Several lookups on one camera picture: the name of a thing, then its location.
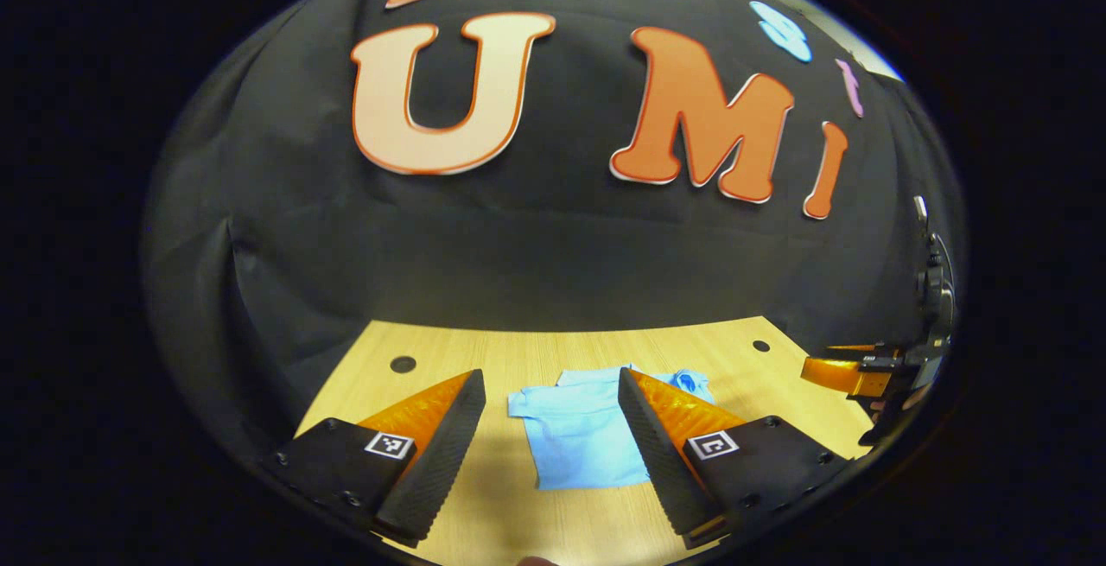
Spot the light blue T-shirt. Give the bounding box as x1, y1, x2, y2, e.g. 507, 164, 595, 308
507, 365, 716, 491

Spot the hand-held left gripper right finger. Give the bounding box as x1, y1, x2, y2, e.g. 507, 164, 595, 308
617, 366, 852, 550

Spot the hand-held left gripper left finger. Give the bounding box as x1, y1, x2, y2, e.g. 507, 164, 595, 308
259, 367, 487, 550

